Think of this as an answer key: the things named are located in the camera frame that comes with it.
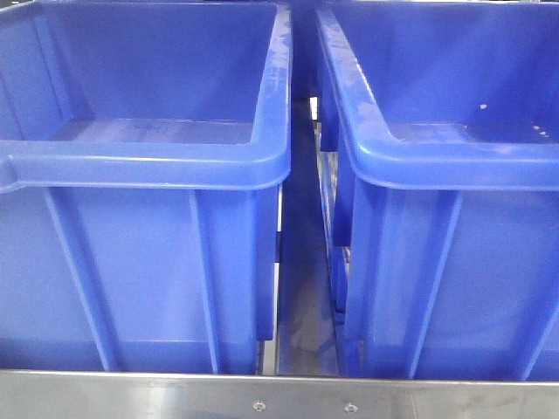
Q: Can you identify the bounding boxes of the steel shelf front rail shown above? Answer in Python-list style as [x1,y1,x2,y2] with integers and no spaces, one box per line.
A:
[1,370,558,418]

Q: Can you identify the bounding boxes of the blue plastic bin right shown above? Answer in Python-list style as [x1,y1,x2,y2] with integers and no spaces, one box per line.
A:
[316,1,558,381]

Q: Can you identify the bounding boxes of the blue plastic bin left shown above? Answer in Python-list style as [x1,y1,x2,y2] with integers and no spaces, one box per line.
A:
[1,1,292,374]

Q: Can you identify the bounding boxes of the blue plastic bin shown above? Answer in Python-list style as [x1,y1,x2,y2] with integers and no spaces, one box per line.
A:
[316,1,558,381]
[1,1,292,374]

